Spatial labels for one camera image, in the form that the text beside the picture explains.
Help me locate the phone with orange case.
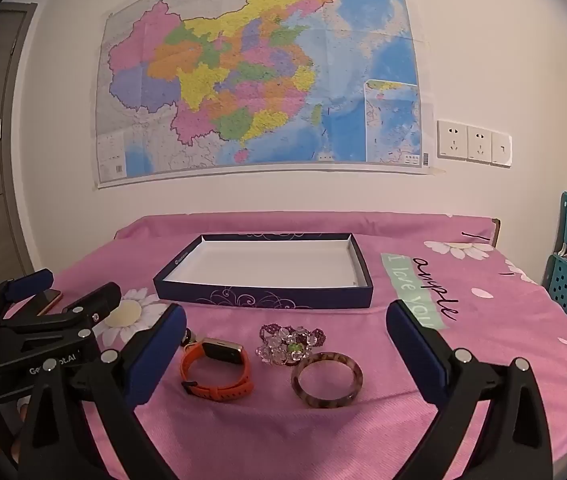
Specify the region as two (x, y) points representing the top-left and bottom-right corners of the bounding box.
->
(38, 288), (64, 317)

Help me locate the white wall switch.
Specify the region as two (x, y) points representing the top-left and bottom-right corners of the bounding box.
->
(491, 131), (512, 168)

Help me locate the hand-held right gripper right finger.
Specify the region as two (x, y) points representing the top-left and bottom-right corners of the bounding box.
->
(386, 299), (554, 480)

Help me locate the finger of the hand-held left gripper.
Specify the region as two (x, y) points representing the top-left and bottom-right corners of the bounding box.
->
(0, 281), (123, 356)
(0, 268), (55, 321)

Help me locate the brown mottled bangle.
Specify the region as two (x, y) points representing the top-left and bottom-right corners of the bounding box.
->
(291, 351), (364, 409)

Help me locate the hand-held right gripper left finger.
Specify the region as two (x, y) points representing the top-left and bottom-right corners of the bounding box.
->
(18, 302), (189, 480)

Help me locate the navy floral jewelry box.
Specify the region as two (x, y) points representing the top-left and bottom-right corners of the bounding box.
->
(153, 232), (375, 310)

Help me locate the white wall socket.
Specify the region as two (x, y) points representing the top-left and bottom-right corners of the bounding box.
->
(467, 125), (493, 165)
(437, 120), (468, 161)

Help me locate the colourful wall map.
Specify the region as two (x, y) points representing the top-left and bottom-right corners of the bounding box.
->
(94, 0), (447, 190)

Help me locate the pink floral blanket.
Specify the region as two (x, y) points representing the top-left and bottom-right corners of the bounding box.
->
(3, 211), (567, 480)

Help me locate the purple crystal bead bracelet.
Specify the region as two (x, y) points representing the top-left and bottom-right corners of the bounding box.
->
(256, 323), (327, 367)

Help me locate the orange smartwatch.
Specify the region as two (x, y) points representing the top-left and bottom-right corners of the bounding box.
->
(180, 338), (256, 403)

